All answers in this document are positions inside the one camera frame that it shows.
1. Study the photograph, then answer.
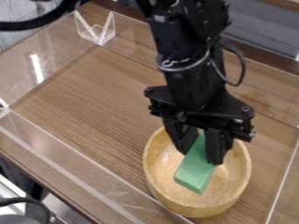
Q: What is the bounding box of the green rectangular block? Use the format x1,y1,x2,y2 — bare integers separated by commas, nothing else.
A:
172,131,215,194

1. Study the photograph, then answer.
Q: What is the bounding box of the clear acrylic corner bracket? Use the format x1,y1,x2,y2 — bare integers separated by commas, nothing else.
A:
73,10,116,46

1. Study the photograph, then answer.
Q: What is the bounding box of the brown wooden bowl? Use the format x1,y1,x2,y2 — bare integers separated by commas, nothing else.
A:
143,127,251,218

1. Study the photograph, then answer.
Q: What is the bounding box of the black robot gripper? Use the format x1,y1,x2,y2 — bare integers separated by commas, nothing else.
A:
144,59,255,165

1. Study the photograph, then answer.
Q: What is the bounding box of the clear acrylic tray wall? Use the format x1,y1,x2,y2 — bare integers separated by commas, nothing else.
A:
0,99,192,224

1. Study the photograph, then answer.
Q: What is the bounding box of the black cable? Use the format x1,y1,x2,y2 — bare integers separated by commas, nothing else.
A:
0,0,80,32

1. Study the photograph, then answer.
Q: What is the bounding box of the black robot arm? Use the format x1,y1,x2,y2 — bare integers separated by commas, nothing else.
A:
136,0,255,165

